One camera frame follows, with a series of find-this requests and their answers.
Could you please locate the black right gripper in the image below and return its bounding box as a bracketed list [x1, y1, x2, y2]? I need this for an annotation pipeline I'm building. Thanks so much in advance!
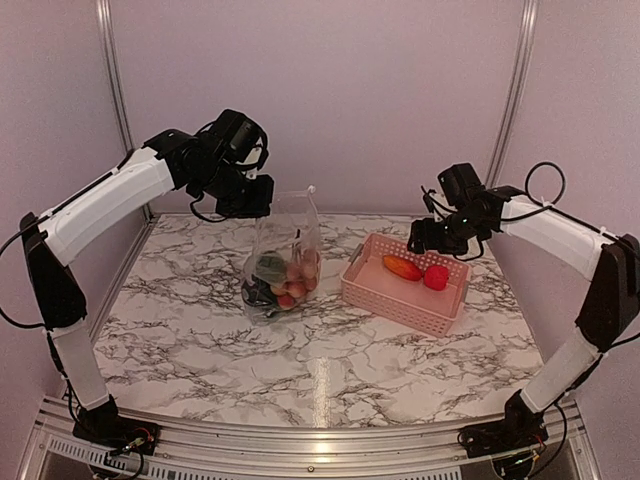
[408, 207, 487, 254]

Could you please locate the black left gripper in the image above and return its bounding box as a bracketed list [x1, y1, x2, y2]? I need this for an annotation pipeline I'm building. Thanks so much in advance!
[191, 158, 273, 218]

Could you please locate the orange carrot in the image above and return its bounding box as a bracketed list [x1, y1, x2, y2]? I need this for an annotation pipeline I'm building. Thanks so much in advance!
[382, 255, 423, 282]

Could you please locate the clear zip top bag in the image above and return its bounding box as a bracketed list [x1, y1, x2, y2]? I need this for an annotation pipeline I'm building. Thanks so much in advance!
[243, 185, 322, 324]

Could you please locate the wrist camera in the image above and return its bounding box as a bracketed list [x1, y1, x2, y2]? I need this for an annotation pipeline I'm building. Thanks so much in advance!
[238, 143, 269, 180]
[421, 186, 452, 222]

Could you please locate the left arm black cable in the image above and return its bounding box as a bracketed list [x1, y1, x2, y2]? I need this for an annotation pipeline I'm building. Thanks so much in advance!
[0, 119, 271, 331]

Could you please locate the red strawberry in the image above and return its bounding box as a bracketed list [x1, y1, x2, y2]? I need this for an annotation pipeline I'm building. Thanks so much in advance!
[423, 265, 449, 291]

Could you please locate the dark purple eggplant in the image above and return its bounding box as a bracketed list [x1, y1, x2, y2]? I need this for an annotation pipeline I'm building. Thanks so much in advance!
[241, 279, 278, 312]

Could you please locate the pink plastic basket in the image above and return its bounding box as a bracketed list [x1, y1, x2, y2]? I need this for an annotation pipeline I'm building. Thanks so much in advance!
[340, 233, 471, 338]

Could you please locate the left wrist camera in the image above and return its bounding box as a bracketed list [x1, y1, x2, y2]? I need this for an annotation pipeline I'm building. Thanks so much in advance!
[238, 143, 269, 180]

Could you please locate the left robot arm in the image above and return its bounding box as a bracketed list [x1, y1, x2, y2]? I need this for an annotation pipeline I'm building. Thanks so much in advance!
[20, 109, 274, 445]

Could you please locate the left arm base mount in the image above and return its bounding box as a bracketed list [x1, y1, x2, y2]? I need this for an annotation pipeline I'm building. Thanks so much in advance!
[73, 417, 160, 456]

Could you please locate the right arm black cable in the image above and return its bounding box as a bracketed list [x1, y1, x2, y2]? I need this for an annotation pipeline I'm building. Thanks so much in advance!
[419, 160, 640, 346]

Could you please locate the right aluminium corner post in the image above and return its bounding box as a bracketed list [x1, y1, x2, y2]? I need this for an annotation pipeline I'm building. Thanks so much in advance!
[486, 0, 540, 187]

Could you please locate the bunch of red lychees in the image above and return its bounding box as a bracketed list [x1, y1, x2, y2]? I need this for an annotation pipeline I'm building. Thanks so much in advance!
[270, 248, 321, 311]

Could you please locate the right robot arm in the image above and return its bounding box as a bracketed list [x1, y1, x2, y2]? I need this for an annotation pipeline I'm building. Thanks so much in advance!
[407, 163, 639, 448]

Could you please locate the green avocado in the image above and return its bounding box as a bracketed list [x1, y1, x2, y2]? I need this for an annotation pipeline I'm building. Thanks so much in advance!
[254, 251, 287, 285]

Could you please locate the aluminium corner post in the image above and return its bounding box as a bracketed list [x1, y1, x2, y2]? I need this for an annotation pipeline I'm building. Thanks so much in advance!
[94, 0, 154, 221]
[486, 0, 540, 187]

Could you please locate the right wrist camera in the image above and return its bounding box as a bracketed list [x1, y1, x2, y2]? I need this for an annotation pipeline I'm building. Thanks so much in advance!
[421, 186, 452, 222]

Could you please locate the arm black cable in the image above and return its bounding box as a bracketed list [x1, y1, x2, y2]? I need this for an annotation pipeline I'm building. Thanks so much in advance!
[419, 160, 640, 346]
[0, 119, 271, 331]

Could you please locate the left aluminium corner post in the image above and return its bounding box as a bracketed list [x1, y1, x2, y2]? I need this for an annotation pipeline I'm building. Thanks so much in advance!
[94, 0, 154, 221]

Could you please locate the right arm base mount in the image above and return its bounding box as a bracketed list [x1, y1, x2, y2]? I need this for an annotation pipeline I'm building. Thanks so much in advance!
[457, 420, 549, 458]

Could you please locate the aluminium front table rail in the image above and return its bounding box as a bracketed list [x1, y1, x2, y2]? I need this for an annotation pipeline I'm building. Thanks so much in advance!
[19, 399, 604, 480]

